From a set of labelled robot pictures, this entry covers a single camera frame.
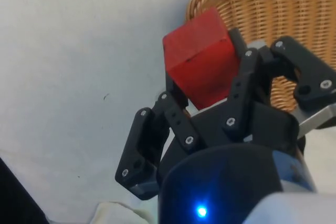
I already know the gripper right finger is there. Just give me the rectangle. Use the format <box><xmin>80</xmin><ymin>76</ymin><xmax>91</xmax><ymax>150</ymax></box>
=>
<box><xmin>222</xmin><ymin>27</ymin><xmax>336</xmax><ymax>141</ymax></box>

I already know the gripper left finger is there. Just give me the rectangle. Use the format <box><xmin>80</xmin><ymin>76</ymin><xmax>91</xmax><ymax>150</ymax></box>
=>
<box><xmin>114</xmin><ymin>77</ymin><xmax>200</xmax><ymax>201</ymax></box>

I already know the red cube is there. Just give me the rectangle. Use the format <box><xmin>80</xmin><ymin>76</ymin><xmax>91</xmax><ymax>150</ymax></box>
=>
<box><xmin>162</xmin><ymin>7</ymin><xmax>244</xmax><ymax>111</ymax></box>

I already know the wicker basket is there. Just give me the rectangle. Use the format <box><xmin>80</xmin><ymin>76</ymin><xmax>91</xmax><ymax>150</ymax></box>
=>
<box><xmin>185</xmin><ymin>0</ymin><xmax>336</xmax><ymax>114</ymax></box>

